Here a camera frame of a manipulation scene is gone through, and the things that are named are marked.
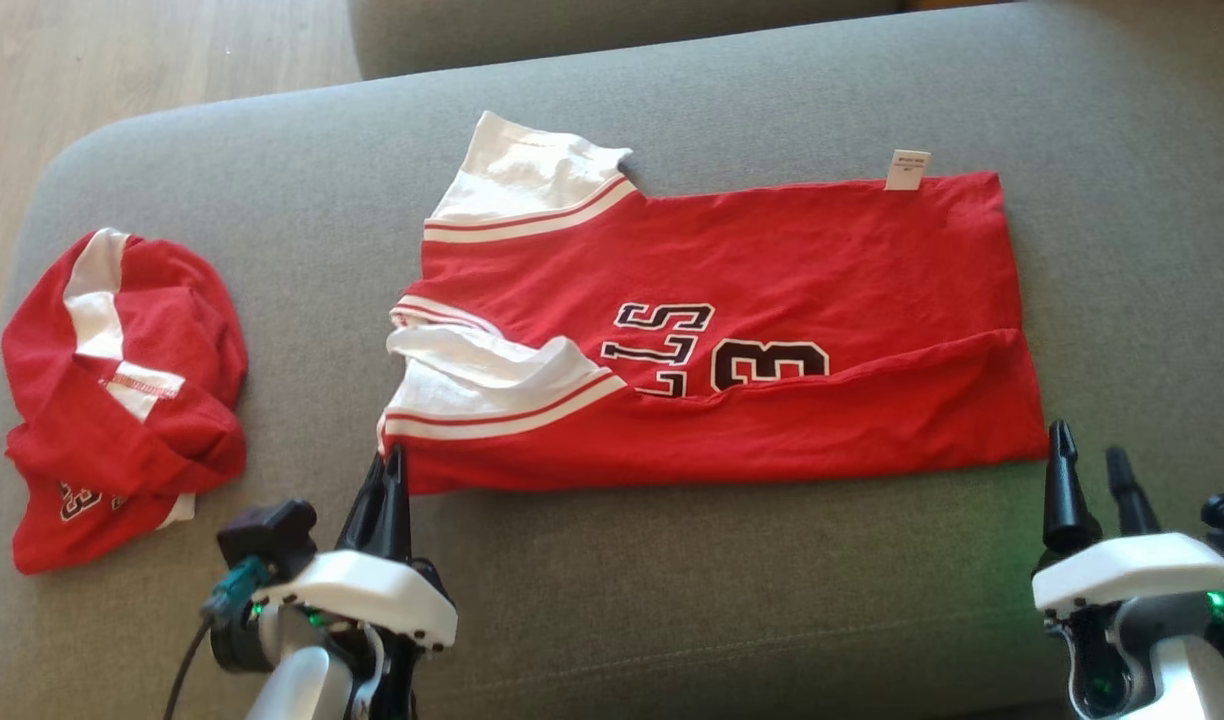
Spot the teal left camera plug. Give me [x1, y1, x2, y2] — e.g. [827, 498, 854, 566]
[201, 556, 273, 627]

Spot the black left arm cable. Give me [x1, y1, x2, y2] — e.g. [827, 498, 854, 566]
[160, 610, 219, 720]

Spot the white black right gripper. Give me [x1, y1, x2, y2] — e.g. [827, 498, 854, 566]
[1032, 419, 1224, 617]

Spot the red jersey with white tag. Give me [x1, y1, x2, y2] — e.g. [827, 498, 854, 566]
[376, 110, 1051, 497]

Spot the red jersey with white sleeves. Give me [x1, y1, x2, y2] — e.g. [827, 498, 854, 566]
[0, 227, 251, 576]

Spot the grey fabric sofa side cushion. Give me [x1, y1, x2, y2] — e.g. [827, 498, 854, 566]
[346, 0, 918, 83]

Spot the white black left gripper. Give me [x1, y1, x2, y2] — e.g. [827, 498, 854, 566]
[252, 444, 461, 653]

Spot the grey fabric sofa seat cushion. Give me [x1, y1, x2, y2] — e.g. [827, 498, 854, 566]
[0, 0, 1224, 720]

